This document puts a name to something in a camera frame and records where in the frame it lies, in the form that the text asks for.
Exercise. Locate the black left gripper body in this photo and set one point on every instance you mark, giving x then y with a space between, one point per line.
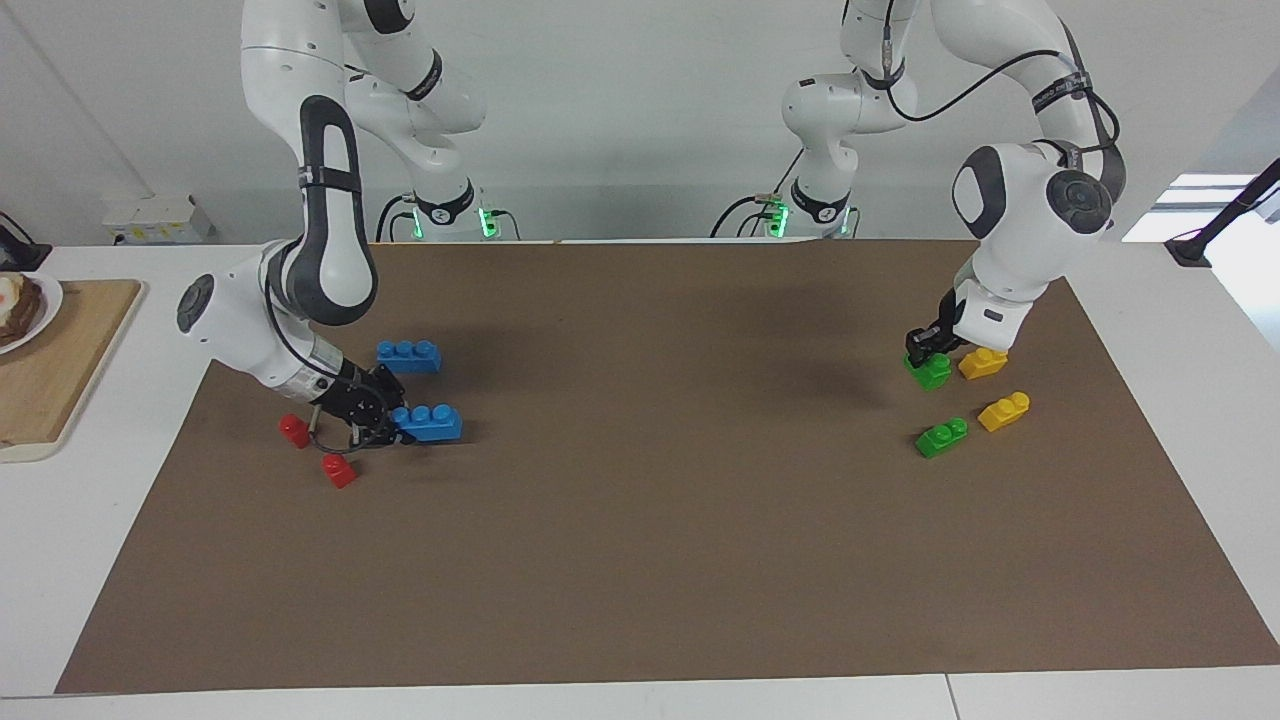
945 330

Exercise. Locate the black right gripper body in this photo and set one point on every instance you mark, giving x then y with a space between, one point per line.
360 400

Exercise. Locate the plain green two-stud block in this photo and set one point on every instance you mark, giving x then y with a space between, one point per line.
932 375

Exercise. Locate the blue three-stud block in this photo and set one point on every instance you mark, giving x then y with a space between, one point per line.
408 358
435 425

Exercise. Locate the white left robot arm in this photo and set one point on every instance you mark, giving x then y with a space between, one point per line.
1010 260

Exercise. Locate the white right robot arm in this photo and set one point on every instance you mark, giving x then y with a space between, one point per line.
270 60

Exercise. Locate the yellow two-stud block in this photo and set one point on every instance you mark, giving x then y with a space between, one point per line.
985 363
1003 412

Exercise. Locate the red single-stud block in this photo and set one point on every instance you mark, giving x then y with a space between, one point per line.
295 432
339 471

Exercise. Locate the green block with white-marked studs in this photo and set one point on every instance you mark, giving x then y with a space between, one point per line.
941 439

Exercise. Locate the brown table mat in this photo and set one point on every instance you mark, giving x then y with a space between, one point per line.
640 560

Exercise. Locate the wooden cutting board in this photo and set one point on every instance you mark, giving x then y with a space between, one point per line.
70 370

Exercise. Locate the white plate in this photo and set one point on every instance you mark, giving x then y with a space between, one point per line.
50 300

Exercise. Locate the brown bread slice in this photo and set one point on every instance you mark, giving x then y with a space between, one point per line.
18 310

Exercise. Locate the black clamp stand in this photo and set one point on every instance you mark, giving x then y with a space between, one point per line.
18 250

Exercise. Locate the white wall socket box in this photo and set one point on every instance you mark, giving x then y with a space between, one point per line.
155 220

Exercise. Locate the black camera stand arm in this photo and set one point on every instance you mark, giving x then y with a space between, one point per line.
1225 215

